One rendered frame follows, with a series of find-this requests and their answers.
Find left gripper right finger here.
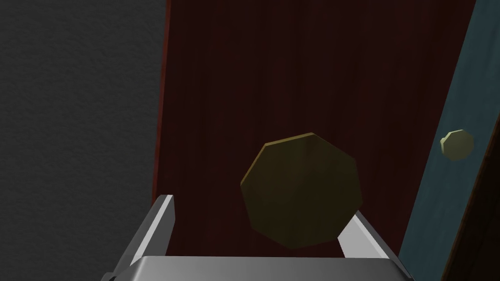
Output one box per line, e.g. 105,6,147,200
337,210,400,260

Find dark red door leaf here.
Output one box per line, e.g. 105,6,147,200
151,0,477,259

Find teal door leaf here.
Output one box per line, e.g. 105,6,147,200
397,0,500,281

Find small brass door knob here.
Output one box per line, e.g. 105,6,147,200
439,129,475,161

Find large brass door knob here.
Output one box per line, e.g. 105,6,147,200
240,132,364,250

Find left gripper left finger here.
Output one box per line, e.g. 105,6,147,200
117,194,176,273

